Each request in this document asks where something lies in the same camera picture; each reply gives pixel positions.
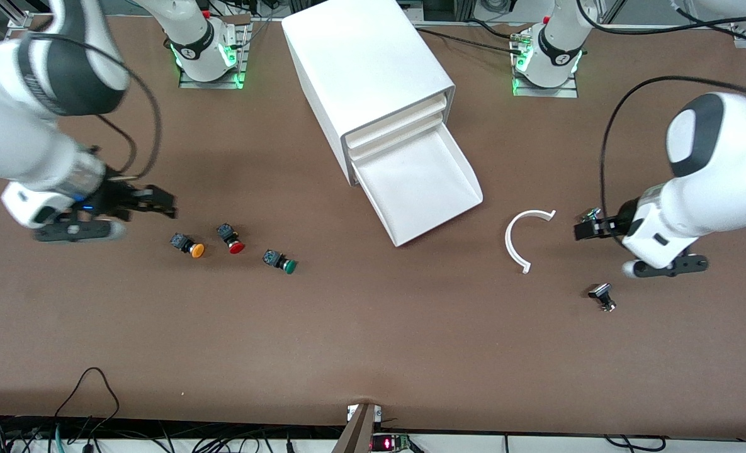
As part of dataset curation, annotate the green mushroom push button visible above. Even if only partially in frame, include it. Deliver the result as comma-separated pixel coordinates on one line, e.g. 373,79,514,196
263,249,298,275

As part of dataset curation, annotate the white plastic drawer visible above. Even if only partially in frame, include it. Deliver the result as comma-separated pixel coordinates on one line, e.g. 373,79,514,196
348,110,446,167
346,93,450,152
351,121,484,248

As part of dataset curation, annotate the yellow mushroom push button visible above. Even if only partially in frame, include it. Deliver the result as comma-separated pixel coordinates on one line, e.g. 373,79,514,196
170,232,206,259

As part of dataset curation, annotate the red mushroom push button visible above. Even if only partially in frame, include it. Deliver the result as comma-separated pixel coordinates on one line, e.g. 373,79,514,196
216,223,246,255

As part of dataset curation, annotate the white drawer cabinet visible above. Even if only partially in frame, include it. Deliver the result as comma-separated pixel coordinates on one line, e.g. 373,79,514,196
281,0,456,187

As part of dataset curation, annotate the device with red display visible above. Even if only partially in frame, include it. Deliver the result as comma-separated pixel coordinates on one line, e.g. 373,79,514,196
370,433,411,452

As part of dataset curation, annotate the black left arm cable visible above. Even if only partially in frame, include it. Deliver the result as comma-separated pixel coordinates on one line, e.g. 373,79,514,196
577,0,746,221

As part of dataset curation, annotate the black switch with grey cap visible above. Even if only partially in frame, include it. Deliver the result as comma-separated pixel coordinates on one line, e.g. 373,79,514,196
587,283,617,313

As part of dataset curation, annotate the white semicircular plastic bracket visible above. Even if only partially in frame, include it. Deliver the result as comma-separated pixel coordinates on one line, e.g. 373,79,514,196
505,209,557,275

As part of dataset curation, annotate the looped black cable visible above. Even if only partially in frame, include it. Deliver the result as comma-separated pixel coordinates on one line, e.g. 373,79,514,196
54,367,120,435

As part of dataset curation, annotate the black table cable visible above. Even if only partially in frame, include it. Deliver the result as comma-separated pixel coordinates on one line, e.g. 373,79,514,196
467,18,528,42
414,26,528,57

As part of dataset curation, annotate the black floor cable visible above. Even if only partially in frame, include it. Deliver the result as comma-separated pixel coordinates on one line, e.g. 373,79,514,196
602,434,666,452

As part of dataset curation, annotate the tangled black cable bundle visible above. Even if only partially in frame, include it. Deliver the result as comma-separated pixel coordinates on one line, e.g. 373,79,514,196
0,415,336,453

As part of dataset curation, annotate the brown camera mount strut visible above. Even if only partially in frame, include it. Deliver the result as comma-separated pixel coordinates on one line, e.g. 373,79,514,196
332,403,380,453

